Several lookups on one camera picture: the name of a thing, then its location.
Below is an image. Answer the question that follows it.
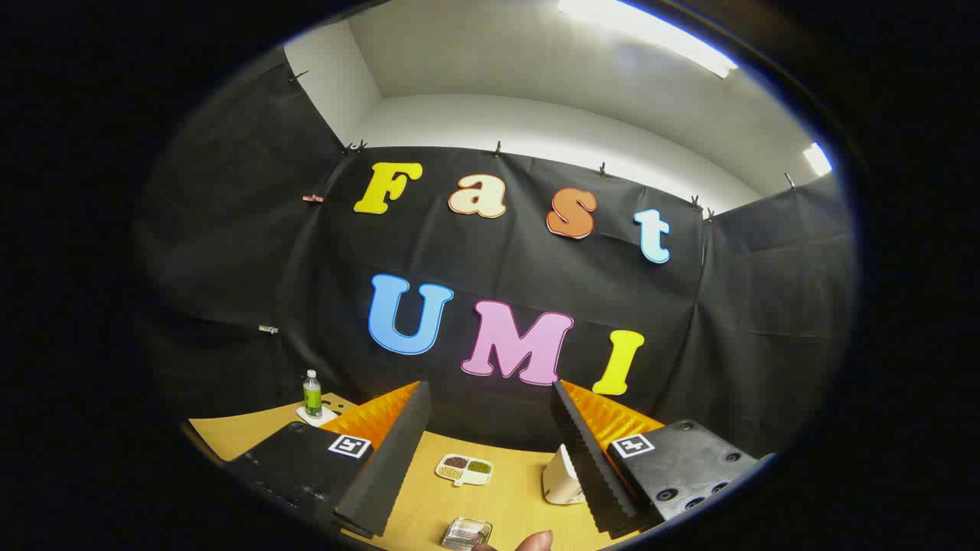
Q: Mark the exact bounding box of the white toaster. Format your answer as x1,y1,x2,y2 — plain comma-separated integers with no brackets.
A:
542,444,586,506

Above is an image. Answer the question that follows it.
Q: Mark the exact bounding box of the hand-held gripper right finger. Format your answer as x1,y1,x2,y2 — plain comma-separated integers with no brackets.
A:
551,379,776,536

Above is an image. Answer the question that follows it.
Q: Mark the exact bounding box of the perforated metal tray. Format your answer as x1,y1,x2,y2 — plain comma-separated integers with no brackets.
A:
440,517,493,551

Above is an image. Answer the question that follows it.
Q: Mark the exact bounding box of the white divided dish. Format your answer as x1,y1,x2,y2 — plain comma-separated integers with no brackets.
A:
435,454,494,487

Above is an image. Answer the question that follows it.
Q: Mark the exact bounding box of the small ceiling light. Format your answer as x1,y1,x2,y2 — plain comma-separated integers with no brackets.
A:
802,142,833,178

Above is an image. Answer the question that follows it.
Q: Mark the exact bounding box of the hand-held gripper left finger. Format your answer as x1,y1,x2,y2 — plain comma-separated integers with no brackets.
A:
224,380,433,539

